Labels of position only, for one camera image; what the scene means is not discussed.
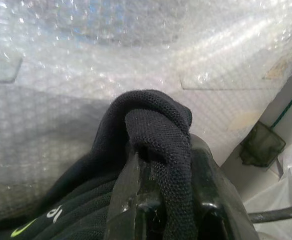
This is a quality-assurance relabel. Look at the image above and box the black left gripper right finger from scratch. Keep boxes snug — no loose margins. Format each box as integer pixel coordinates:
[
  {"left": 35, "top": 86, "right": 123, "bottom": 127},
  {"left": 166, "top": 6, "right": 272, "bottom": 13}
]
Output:
[{"left": 190, "top": 132, "right": 259, "bottom": 240}]

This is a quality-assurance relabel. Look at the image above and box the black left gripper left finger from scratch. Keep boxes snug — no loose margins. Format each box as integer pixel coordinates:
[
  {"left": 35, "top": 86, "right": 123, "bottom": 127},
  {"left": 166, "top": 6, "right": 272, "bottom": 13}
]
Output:
[{"left": 103, "top": 151, "right": 146, "bottom": 240}]

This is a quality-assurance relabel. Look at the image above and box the black knit garment with logo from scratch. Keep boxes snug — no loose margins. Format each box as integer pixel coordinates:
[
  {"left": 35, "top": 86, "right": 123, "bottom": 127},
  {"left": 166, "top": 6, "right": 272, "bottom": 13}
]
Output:
[{"left": 0, "top": 88, "right": 199, "bottom": 240}]

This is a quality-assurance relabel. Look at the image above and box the bubble wrap covered washing machine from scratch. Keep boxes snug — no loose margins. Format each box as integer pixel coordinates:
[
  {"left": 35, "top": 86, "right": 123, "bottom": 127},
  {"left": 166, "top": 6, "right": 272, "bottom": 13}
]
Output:
[{"left": 0, "top": 0, "right": 292, "bottom": 223}]

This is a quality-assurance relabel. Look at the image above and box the small green fish net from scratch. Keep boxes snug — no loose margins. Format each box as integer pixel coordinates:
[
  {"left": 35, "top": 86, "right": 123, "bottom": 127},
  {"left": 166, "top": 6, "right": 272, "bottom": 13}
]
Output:
[{"left": 239, "top": 81, "right": 292, "bottom": 168}]

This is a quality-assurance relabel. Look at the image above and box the white plastic bag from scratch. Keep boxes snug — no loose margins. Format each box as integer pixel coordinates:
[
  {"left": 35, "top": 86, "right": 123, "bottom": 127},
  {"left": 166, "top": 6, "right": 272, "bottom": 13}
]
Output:
[{"left": 243, "top": 139, "right": 292, "bottom": 240}]

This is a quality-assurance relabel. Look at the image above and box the grey hose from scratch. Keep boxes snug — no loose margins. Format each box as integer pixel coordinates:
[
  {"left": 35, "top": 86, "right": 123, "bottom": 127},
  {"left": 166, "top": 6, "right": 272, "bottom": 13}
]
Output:
[{"left": 248, "top": 201, "right": 292, "bottom": 224}]

